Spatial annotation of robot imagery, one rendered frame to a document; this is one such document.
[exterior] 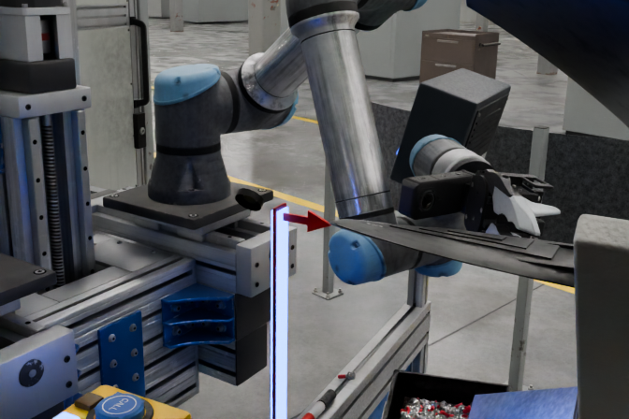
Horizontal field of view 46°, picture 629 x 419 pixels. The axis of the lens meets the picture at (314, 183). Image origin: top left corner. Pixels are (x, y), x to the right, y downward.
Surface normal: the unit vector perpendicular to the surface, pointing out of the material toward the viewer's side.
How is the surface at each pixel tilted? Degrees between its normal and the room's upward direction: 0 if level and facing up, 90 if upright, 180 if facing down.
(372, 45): 90
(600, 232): 40
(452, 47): 90
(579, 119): 90
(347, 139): 75
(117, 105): 90
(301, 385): 0
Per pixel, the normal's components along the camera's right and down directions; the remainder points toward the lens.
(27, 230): 0.83, 0.16
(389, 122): -0.84, 0.14
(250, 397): 0.02, -0.96
